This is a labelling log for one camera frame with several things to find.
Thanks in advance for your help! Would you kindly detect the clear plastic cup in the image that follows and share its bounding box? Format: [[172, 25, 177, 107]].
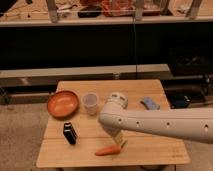
[[82, 93, 98, 115]]

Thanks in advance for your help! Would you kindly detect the grey metal bench rail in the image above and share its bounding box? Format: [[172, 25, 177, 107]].
[[0, 64, 170, 87]]

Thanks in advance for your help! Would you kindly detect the black eraser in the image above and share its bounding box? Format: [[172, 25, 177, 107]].
[[63, 122, 77, 145]]

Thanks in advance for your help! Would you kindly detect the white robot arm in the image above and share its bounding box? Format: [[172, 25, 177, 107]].
[[98, 92, 213, 144]]

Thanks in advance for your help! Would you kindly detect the blue sponge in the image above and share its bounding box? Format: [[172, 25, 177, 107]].
[[140, 97, 160, 110]]

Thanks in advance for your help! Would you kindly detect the orange carrot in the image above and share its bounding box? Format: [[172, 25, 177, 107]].
[[95, 141, 127, 156]]

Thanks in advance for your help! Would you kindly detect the orange bowl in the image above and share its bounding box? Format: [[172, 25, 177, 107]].
[[47, 90, 79, 118]]

